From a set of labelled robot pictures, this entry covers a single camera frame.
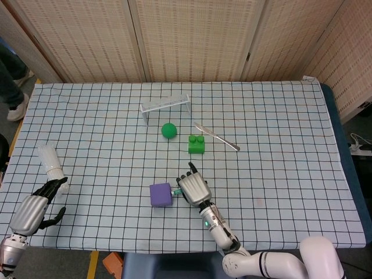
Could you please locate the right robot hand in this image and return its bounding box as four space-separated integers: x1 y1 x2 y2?
176 162 212 208

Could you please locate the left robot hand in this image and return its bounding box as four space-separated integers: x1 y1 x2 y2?
9 177 69 237

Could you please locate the purple cube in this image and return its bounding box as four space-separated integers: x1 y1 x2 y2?
149 183 174 208

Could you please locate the grid pattern tablecloth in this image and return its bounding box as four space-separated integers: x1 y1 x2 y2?
0 76 367 253

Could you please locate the green toy brick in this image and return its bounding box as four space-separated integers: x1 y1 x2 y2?
187 135 206 155

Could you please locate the silver scalpel knife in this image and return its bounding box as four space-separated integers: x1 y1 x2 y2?
194 121 241 152

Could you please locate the green ball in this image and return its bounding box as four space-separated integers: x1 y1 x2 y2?
161 123 178 139

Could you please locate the blue chair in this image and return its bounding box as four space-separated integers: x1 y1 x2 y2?
121 251 230 279

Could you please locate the white test tube rack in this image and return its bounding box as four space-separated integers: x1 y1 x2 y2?
139 92 193 127

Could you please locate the orange block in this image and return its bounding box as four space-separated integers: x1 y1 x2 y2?
102 252 123 277

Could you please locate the person's leg with white shoe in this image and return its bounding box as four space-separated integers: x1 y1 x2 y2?
0 43 35 122

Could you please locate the beige folding screen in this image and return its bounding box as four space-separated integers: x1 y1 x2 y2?
0 0 372 121

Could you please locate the white power strip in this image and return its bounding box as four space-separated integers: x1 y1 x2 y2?
348 133 372 156

